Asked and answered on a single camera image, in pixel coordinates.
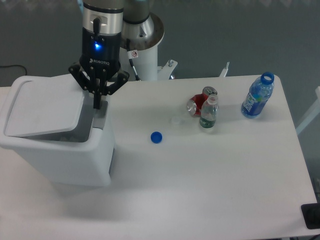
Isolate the black device at edge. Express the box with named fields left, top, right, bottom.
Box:
left=301, top=203, right=320, bottom=230

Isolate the black floor cable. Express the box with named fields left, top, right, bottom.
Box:
left=0, top=64, right=27, bottom=76

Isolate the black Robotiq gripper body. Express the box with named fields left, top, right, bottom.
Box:
left=79, top=28, right=121, bottom=79

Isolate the white metal base frame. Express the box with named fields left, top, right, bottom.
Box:
left=157, top=59, right=230, bottom=80

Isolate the white furniture leg right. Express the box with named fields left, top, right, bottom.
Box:
left=295, top=86, right=320, bottom=136

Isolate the clear white bottle cap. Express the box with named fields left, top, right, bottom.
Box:
left=170, top=116, right=182, bottom=125

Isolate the crushed red soda can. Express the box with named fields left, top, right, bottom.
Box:
left=186, top=86, right=218, bottom=117

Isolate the blue bottle cap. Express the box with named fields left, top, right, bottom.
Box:
left=150, top=131, right=163, bottom=144

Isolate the black cable on pedestal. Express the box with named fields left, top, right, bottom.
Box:
left=125, top=37, right=142, bottom=82

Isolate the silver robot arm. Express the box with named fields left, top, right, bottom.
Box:
left=68, top=0, right=165, bottom=109

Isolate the white plastic trash can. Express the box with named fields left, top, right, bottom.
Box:
left=0, top=74, right=116, bottom=187

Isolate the blue drink bottle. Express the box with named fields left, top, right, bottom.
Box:
left=241, top=71, right=275, bottom=119

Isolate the clear green-label water bottle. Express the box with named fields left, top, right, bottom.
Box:
left=199, top=93, right=219, bottom=129

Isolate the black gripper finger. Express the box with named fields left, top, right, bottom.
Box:
left=68, top=62, right=101, bottom=110
left=100, top=69, right=130, bottom=96

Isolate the white trash can lid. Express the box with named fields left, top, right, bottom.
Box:
left=4, top=75, right=85, bottom=137

